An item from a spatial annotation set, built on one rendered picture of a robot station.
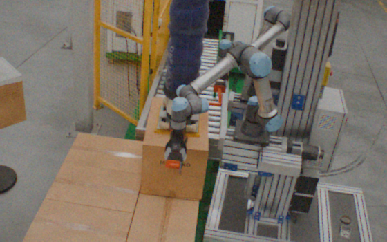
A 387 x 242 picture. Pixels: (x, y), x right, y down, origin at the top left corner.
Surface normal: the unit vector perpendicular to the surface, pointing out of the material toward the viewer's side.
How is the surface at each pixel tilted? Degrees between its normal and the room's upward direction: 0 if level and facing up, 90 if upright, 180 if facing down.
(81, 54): 90
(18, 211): 0
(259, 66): 83
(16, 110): 90
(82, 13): 91
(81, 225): 0
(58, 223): 0
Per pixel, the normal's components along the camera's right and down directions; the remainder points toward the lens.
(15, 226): 0.09, -0.86
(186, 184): -0.02, 0.51
